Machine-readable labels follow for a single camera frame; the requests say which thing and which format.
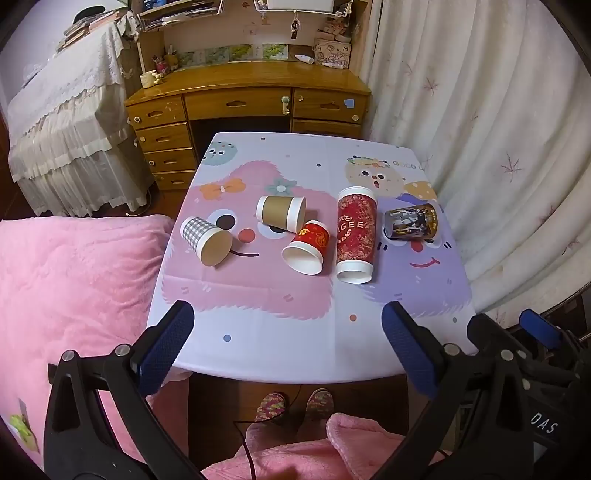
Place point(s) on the colourful knitted slipper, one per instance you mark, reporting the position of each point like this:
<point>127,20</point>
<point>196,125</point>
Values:
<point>272,407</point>
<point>320,403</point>

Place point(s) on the white tube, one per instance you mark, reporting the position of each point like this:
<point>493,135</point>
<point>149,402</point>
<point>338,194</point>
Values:
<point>334,65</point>

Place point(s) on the small red paper cup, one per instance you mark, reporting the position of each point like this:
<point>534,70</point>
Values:
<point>309,244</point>

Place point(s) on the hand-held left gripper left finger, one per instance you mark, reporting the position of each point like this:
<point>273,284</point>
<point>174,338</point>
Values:
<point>166,344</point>

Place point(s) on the white patterned curtain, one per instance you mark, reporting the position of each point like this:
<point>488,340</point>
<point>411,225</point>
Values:
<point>485,138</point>

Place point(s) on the stack of books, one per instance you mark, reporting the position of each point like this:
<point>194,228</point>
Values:
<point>85,23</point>

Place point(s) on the printed cardboard box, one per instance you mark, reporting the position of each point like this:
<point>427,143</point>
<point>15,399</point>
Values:
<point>332,50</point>

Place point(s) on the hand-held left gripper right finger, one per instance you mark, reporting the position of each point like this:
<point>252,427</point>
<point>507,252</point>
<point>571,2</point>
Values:
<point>411,350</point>

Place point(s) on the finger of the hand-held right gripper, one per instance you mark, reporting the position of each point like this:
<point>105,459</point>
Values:
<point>489,334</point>
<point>540,326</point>

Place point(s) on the grey checked paper cup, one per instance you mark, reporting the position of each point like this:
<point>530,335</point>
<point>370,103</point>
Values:
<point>203,237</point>

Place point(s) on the brown paper cup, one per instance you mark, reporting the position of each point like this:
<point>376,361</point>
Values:
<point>277,212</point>

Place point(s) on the white bottle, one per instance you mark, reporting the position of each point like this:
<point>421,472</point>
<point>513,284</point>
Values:
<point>304,58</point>

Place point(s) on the white lace covered furniture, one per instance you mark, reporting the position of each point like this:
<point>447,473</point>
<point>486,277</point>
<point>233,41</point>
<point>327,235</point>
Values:
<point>69,124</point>

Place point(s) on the cartoon printed tablecloth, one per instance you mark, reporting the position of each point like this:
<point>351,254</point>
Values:
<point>258,295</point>

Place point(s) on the wooden desk shelf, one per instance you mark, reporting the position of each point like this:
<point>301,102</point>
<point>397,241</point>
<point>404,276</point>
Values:
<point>249,11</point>

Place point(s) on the wooden desk with drawers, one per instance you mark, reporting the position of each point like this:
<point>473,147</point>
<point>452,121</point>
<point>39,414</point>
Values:
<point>240,99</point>

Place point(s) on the tall red patterned cup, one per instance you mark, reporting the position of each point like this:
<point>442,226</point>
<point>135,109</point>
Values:
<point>354,230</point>

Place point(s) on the person's pink pajama legs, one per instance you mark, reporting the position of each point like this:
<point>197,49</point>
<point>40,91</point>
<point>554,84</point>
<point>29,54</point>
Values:
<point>300,457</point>

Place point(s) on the pink fluffy blanket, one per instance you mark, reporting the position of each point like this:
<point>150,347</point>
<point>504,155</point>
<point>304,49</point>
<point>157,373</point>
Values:
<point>69,286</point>

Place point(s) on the cream mug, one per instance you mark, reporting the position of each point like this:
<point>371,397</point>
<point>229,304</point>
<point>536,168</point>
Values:
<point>148,78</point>

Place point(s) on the strip of green pictures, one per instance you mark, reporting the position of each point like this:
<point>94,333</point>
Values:
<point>226,53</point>

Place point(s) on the dark printed paper cup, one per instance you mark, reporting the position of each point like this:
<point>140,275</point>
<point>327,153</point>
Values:
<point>408,222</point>

